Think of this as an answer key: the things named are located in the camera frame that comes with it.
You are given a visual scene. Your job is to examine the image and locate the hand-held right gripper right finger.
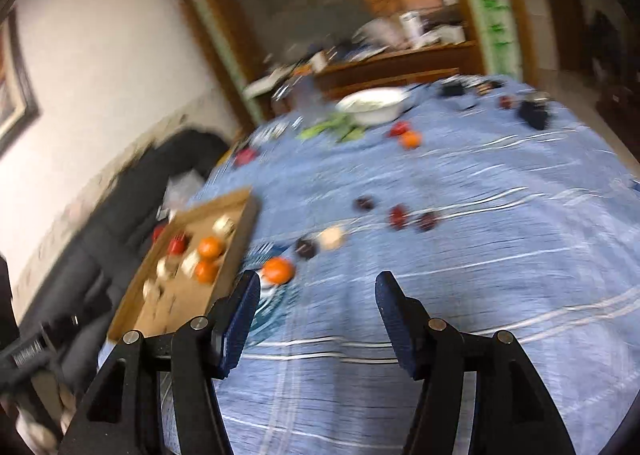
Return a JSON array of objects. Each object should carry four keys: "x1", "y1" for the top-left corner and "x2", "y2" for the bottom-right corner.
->
[{"x1": 375, "y1": 270, "x2": 568, "y2": 455}]

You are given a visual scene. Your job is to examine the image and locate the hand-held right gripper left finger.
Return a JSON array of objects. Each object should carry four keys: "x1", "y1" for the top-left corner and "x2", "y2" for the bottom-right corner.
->
[{"x1": 59, "y1": 270, "x2": 262, "y2": 455}]

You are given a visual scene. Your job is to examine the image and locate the brown cardboard box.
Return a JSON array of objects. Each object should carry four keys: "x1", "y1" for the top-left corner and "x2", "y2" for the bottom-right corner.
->
[{"x1": 106, "y1": 186, "x2": 262, "y2": 343}]

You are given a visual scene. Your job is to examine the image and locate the clear plastic bag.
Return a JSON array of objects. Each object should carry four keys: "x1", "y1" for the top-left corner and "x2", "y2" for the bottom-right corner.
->
[{"x1": 162, "y1": 172, "x2": 208, "y2": 216}]

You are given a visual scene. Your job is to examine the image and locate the blue plaid tablecloth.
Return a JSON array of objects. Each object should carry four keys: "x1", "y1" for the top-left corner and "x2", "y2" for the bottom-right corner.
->
[{"x1": 97, "y1": 75, "x2": 640, "y2": 455}]

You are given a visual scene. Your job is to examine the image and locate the black sofa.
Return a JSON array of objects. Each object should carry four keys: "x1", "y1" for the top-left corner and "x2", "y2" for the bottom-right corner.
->
[{"x1": 20, "y1": 129, "x2": 232, "y2": 376}]

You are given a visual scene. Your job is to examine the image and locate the leafy green vegetable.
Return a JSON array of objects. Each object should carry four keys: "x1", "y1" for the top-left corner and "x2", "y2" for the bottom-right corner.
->
[{"x1": 320, "y1": 115, "x2": 366, "y2": 143}]

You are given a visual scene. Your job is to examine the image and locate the white enamel basin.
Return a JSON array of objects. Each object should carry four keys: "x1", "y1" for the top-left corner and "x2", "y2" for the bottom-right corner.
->
[{"x1": 336, "y1": 88, "x2": 408, "y2": 126}]

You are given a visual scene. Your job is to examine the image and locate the clear plastic pitcher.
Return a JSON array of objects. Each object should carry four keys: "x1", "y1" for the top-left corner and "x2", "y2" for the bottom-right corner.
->
[{"x1": 272, "y1": 70, "x2": 326, "y2": 118}]

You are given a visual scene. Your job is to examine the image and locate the black box right edge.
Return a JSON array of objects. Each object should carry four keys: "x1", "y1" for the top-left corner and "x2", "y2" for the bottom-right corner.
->
[{"x1": 517, "y1": 97, "x2": 551, "y2": 130}]

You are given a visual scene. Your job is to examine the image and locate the wooden counter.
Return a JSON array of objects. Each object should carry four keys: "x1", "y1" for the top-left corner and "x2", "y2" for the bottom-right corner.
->
[{"x1": 310, "y1": 40, "x2": 481, "y2": 98}]

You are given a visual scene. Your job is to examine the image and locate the filled plastic bag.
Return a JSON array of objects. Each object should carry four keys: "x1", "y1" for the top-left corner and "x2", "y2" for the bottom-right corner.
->
[{"x1": 357, "y1": 17, "x2": 401, "y2": 48}]

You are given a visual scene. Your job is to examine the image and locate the wooden door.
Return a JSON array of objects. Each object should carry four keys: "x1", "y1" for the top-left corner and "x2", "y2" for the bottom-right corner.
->
[{"x1": 535, "y1": 0, "x2": 588, "y2": 86}]

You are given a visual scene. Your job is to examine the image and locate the black bag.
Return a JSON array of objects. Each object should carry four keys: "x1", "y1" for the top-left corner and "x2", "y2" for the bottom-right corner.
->
[{"x1": 590, "y1": 10, "x2": 631, "y2": 86}]

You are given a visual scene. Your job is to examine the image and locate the framed wall picture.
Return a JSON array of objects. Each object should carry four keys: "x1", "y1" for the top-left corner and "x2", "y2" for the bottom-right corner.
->
[{"x1": 0, "y1": 5, "x2": 41, "y2": 158}]

